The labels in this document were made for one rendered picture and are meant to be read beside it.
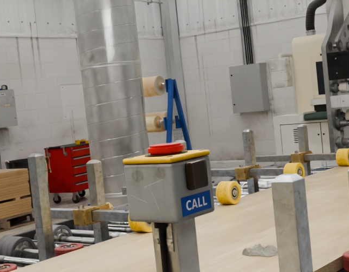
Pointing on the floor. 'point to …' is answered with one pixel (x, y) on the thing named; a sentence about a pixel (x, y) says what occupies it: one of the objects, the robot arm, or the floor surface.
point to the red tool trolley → (68, 170)
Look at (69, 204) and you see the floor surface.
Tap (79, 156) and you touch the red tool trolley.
